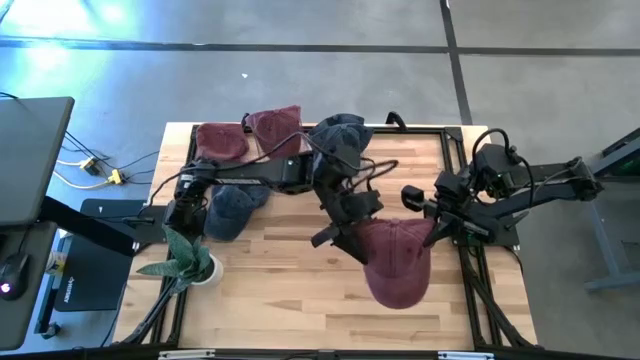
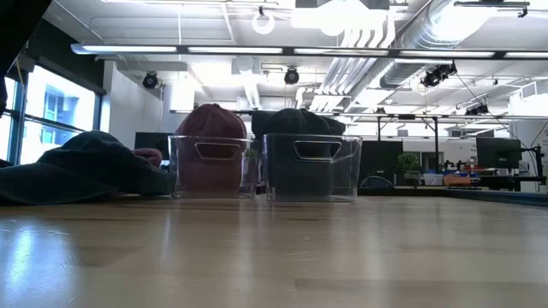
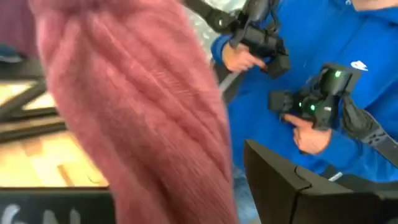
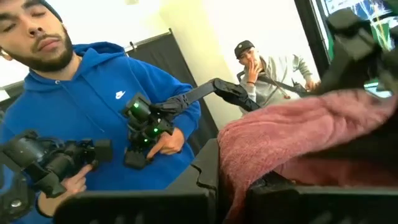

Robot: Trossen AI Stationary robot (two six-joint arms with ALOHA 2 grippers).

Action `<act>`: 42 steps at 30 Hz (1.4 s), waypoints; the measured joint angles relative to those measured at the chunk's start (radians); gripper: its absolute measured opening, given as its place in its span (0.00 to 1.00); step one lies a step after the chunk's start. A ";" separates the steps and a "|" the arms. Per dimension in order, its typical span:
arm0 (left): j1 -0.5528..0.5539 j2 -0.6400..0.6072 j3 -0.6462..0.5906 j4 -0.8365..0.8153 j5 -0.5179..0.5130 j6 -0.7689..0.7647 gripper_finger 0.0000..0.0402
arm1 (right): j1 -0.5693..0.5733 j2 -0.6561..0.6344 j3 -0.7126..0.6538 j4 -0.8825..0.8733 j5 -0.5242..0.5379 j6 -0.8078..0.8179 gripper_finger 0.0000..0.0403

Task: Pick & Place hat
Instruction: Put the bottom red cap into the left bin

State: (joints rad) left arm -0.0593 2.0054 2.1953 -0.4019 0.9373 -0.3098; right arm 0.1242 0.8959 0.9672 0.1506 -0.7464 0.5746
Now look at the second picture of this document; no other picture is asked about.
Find long ceiling light bar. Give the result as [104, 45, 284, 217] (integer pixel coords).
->
[69, 41, 548, 61]

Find black office monitor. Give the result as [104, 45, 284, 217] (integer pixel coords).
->
[134, 131, 173, 160]
[474, 136, 523, 171]
[358, 139, 404, 187]

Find black metal rack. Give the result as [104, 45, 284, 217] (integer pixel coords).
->
[375, 114, 441, 175]

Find clear plastic bin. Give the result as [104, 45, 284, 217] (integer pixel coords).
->
[261, 133, 364, 204]
[167, 134, 261, 200]

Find orange desk object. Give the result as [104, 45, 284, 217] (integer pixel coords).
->
[443, 173, 472, 187]

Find maroon baseball cap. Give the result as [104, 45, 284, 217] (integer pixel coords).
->
[175, 102, 248, 196]
[131, 147, 164, 169]

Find white ceiling ring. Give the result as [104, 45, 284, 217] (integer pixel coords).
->
[251, 10, 277, 36]

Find white ceiling pipes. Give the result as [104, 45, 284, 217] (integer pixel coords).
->
[319, 12, 397, 98]

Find large office window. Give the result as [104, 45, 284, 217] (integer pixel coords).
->
[0, 63, 104, 167]

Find silver ventilation duct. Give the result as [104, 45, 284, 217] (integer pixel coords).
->
[378, 0, 476, 89]

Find dark office chair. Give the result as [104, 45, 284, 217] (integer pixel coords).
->
[360, 175, 396, 189]

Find blue denim baseball cap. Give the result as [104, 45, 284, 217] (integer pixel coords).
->
[0, 130, 175, 205]
[264, 107, 347, 198]

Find black ceiling track bar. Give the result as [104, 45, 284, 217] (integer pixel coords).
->
[453, 0, 532, 19]

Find green office plant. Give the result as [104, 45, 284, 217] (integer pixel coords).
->
[396, 151, 424, 186]

